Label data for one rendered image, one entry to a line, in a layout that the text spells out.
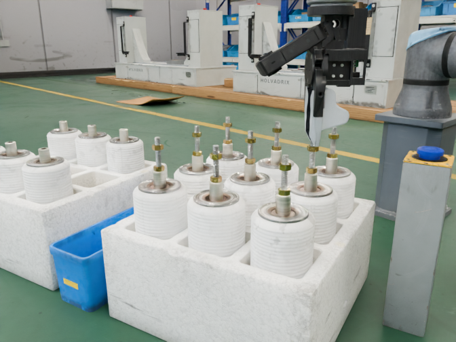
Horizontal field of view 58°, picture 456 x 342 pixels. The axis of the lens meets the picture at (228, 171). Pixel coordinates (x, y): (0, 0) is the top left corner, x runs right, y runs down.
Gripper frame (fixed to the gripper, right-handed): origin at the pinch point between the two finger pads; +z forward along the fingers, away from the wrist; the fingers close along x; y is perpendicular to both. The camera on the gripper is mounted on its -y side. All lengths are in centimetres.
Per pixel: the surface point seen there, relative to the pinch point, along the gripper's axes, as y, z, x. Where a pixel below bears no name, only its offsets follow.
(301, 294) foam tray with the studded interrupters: -3.8, 17.0, -20.1
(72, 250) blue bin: -46, 26, 8
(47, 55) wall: -302, 3, 600
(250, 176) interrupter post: -9.7, 8.5, 4.7
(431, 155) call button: 18.5, 2.2, -4.1
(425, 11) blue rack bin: 216, -49, 456
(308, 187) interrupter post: 0.0, 8.7, -1.0
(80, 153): -54, 13, 40
